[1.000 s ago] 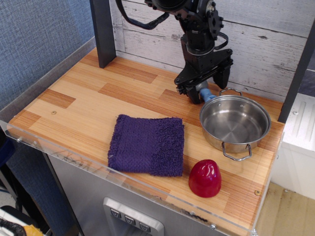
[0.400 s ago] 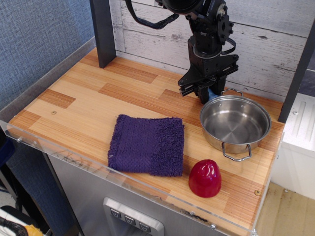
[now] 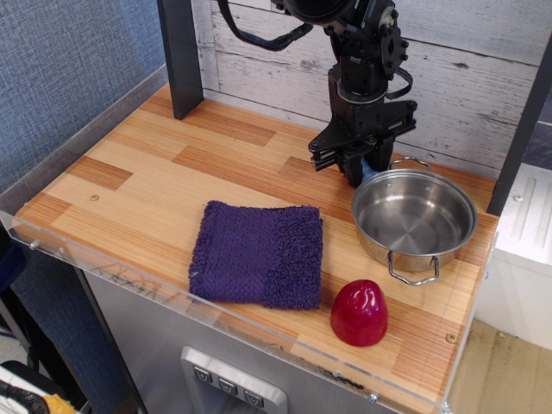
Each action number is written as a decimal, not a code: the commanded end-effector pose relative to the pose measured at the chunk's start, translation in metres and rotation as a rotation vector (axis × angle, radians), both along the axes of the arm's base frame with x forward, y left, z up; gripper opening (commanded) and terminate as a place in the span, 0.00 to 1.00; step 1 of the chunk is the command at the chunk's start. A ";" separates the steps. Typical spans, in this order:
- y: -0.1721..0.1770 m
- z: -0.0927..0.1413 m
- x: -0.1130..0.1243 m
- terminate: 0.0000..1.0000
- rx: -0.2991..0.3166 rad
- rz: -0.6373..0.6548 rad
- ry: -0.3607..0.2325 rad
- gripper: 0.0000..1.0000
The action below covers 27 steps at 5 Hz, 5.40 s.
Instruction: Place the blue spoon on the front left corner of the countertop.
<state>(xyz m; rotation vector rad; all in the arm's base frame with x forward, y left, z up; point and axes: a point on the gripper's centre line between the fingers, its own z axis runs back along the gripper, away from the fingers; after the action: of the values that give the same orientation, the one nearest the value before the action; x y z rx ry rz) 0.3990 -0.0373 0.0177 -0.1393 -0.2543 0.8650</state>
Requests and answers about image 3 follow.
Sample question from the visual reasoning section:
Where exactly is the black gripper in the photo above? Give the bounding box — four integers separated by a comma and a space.
308, 100, 417, 188

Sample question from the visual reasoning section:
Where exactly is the blue and grey spoon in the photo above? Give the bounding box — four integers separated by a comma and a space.
361, 159, 378, 182

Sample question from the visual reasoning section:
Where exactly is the stainless steel pot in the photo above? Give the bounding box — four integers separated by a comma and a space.
351, 156, 478, 286

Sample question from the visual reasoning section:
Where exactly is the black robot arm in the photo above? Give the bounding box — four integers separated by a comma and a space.
275, 1, 417, 187

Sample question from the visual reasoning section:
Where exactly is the purple towel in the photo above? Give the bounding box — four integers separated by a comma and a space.
189, 201, 323, 311

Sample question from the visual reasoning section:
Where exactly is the red plastic pepper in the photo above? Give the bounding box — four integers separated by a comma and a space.
330, 279, 389, 347

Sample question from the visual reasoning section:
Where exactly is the white side cabinet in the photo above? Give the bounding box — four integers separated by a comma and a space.
474, 164, 551, 349

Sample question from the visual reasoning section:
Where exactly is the clear acrylic guard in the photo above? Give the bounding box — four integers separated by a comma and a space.
1, 69, 498, 413

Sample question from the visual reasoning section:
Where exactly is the silver control panel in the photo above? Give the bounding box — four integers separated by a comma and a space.
180, 346, 288, 413

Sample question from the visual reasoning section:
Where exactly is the stainless steel cabinet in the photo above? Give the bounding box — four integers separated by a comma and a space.
79, 267, 403, 413

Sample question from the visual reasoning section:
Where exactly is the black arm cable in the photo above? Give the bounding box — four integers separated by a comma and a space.
215, 0, 314, 53

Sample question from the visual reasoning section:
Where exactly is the dark right post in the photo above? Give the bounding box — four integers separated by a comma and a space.
486, 0, 552, 216

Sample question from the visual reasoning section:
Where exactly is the dark post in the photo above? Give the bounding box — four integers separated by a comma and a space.
157, 0, 204, 120
486, 0, 552, 216

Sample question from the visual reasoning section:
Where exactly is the dark left post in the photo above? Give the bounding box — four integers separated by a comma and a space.
157, 0, 204, 120

